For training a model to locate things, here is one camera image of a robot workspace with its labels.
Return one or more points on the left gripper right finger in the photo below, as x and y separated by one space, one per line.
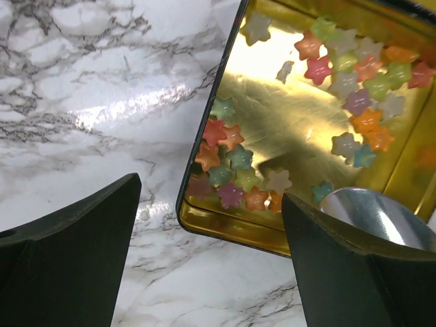
347 277

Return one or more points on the hinged candy tin box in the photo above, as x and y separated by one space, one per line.
311 97

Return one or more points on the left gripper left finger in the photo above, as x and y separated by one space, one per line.
65 269

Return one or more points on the silver metal scoop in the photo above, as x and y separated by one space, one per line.
379 215

